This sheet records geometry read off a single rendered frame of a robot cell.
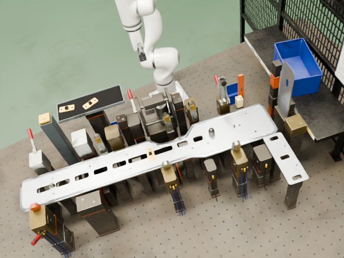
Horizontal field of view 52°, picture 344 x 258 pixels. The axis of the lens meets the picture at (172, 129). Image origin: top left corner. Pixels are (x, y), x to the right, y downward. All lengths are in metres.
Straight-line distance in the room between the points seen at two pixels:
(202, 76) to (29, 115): 1.99
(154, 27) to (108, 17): 2.77
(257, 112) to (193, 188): 0.56
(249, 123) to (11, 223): 1.49
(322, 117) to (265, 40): 0.67
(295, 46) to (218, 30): 2.05
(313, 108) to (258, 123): 0.29
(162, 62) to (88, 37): 2.55
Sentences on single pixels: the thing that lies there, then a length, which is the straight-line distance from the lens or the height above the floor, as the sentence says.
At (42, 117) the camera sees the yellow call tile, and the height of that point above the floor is 1.16.
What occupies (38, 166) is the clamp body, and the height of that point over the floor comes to 1.04.
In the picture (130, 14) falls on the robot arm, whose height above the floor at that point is 1.69.
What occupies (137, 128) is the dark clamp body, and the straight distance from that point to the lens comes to 1.91.
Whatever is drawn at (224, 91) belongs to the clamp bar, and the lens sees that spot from 1.89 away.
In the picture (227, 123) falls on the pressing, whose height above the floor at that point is 1.00.
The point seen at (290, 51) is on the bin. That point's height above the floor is 1.08.
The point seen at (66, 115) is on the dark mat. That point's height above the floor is 1.16.
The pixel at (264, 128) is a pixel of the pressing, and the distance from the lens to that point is 1.89.
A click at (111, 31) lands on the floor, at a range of 4.46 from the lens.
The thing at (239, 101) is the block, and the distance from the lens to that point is 1.93.
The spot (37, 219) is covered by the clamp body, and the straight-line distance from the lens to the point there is 1.81.
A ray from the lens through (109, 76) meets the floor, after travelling 3.87.
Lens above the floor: 2.50
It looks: 52 degrees down
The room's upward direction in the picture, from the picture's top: 15 degrees counter-clockwise
